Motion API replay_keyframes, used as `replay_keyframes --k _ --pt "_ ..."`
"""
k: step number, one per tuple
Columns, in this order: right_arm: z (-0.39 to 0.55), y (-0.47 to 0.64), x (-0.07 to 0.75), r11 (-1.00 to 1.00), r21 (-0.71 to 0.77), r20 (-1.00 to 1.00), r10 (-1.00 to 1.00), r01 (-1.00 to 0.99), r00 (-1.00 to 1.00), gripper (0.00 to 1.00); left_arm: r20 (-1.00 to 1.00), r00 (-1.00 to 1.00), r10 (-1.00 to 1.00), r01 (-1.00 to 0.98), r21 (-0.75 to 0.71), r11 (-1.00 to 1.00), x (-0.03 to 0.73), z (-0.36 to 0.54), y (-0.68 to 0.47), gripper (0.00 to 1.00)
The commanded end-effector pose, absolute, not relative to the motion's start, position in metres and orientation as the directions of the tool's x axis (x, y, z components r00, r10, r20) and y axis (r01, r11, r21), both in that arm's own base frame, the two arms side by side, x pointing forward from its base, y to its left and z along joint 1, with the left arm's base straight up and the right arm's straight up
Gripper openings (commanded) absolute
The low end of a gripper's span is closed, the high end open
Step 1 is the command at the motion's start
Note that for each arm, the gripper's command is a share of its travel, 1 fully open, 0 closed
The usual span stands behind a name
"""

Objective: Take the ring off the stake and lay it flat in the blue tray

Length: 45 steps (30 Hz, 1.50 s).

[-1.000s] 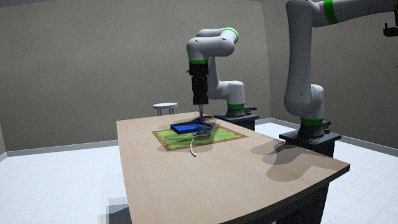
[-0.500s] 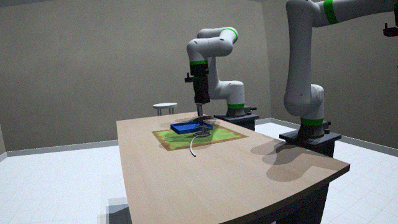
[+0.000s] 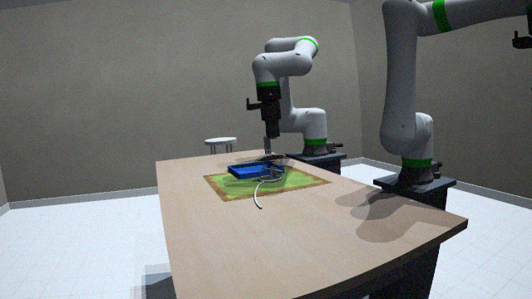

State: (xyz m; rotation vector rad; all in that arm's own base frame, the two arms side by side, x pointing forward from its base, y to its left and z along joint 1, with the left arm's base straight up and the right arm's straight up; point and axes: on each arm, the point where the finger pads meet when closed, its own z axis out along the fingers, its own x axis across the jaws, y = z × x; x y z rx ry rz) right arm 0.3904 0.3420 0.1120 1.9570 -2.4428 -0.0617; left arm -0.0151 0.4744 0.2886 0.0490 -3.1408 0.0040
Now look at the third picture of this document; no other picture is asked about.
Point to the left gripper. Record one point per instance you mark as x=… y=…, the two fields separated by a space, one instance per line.
x=524 y=42

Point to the blue tray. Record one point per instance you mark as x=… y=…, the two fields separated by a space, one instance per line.
x=252 y=170

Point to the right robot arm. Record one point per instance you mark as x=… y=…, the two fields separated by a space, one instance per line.
x=269 y=69

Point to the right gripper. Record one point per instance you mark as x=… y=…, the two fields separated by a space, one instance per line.
x=270 y=112

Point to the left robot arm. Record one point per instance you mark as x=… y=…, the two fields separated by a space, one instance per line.
x=402 y=129

